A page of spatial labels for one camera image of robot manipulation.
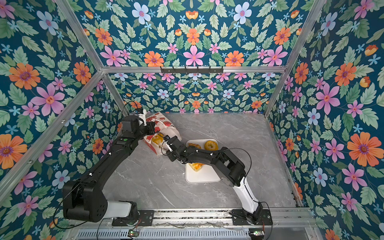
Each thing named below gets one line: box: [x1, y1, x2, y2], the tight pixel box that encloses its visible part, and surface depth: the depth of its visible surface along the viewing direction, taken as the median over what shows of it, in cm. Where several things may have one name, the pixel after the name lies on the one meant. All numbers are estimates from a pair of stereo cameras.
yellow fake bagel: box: [204, 140, 219, 151], surface depth 100 cm
